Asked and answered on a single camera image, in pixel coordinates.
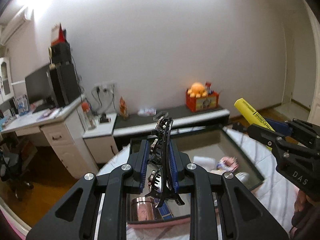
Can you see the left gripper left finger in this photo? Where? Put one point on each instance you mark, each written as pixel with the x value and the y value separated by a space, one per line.
pixel 95 207

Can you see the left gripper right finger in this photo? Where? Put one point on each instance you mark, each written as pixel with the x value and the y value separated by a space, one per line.
pixel 221 205

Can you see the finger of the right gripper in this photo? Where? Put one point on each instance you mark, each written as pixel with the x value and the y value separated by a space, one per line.
pixel 279 126
pixel 265 136

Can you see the yellow highlighter marker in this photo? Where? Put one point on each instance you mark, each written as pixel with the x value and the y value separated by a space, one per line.
pixel 250 114

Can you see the white astronaut figurine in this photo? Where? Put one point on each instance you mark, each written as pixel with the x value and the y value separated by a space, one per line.
pixel 243 177

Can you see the rose gold metal cup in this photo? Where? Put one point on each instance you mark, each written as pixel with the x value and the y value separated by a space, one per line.
pixel 144 209

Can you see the pink block toy pig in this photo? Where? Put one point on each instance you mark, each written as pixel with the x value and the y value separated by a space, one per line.
pixel 228 164

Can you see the white USB charger plug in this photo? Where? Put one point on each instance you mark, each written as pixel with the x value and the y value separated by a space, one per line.
pixel 205 162

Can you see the black hair claw clip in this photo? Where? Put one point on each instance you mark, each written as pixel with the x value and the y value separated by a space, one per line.
pixel 164 181

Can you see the person right hand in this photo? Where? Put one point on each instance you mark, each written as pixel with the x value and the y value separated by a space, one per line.
pixel 305 221

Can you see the striped white round tablecloth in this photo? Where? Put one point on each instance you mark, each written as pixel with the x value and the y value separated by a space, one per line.
pixel 275 192

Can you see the red toy storage crate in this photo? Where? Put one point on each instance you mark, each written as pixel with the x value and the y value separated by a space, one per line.
pixel 202 104

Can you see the white side cabinet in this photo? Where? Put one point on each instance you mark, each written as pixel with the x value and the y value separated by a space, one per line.
pixel 100 141

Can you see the orange octopus plush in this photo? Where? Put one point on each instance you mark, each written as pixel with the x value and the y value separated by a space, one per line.
pixel 197 90

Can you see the bottle with orange cap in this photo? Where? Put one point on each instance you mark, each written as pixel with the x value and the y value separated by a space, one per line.
pixel 88 116

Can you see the white desk with drawers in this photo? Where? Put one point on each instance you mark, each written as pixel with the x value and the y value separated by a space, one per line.
pixel 63 130

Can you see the black office chair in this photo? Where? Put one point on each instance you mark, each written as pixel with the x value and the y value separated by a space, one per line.
pixel 12 170

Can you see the orange snack bag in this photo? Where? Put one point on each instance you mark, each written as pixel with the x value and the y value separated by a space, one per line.
pixel 123 108

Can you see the white smartphone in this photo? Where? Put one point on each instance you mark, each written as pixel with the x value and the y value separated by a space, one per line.
pixel 161 114

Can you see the pink tissue pack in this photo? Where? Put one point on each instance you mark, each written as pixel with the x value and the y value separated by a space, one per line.
pixel 147 112

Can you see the black computer tower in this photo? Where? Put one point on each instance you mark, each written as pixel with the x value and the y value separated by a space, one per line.
pixel 64 85

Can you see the black computer monitor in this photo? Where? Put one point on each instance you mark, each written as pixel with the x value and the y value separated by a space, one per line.
pixel 38 87

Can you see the white glass-door cabinet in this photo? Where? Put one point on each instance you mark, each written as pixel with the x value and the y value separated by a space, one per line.
pixel 7 91

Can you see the black speaker box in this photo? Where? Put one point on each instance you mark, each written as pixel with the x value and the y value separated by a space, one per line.
pixel 61 53

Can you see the red desk calendar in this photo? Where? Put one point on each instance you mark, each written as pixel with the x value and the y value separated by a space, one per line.
pixel 57 35

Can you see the white air conditioner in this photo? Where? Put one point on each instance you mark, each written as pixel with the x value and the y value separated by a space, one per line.
pixel 15 24

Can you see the wall power outlet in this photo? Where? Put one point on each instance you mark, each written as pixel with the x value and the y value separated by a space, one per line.
pixel 106 86

